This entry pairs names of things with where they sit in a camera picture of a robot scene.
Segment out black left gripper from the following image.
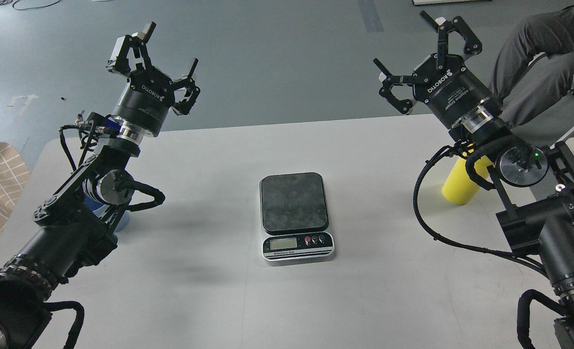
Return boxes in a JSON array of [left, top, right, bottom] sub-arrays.
[[107, 22, 201, 137]]

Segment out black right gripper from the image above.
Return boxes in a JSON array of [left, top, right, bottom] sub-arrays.
[[373, 10, 501, 129]]

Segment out yellow squeeze bottle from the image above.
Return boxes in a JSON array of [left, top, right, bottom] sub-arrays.
[[442, 157, 480, 206]]

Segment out blue ribbed cup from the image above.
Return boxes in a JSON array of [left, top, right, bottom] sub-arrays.
[[84, 194, 131, 232]]

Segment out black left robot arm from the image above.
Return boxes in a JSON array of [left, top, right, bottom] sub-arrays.
[[0, 22, 200, 349]]

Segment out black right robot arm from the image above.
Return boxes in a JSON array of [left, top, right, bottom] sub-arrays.
[[374, 11, 574, 349]]

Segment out black digital kitchen scale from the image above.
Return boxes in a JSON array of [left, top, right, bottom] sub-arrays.
[[259, 172, 336, 266]]

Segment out seated person in grey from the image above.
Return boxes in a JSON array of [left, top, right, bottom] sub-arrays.
[[489, 1, 574, 127]]

